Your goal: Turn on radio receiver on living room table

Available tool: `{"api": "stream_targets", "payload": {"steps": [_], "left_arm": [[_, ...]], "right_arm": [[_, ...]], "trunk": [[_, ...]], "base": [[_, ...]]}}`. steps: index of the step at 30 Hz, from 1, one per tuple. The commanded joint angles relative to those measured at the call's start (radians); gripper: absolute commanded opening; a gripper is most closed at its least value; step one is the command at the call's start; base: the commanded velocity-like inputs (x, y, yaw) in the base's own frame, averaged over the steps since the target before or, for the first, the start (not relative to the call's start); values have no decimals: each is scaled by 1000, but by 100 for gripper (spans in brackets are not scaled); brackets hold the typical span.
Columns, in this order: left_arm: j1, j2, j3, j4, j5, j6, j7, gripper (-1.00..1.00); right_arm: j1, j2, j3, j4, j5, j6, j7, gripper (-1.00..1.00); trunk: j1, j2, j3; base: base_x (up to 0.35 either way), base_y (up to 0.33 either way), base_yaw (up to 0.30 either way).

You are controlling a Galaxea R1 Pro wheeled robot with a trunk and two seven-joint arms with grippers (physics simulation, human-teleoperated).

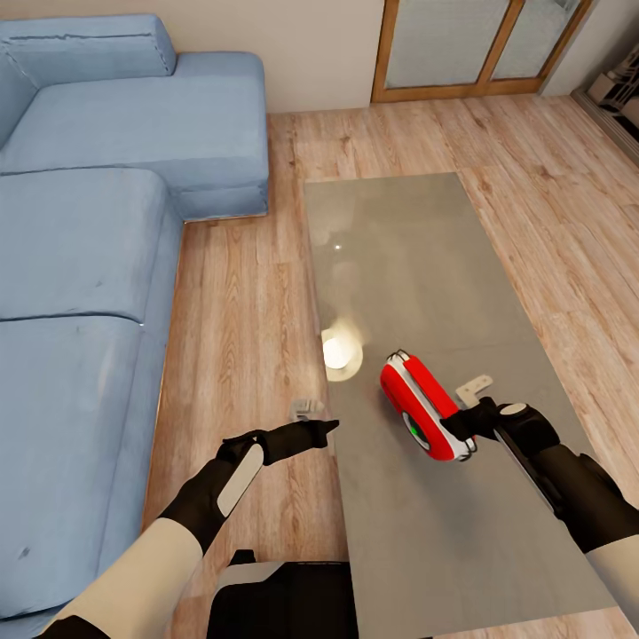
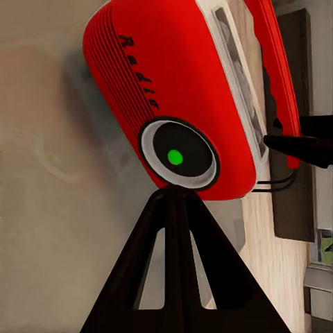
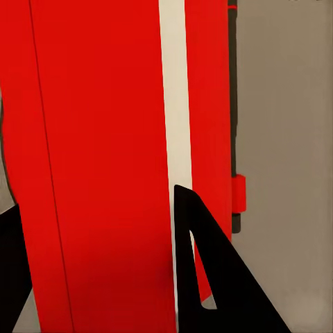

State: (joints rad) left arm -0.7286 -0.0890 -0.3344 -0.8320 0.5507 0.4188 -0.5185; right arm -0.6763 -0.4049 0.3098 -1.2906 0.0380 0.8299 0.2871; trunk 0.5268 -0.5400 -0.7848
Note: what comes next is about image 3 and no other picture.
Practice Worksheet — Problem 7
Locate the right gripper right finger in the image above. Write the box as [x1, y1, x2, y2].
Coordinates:
[173, 185, 291, 333]

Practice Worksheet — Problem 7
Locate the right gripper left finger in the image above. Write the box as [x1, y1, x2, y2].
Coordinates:
[0, 204, 33, 333]

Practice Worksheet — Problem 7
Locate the radio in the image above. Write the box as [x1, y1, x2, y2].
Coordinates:
[0, 0, 246, 333]

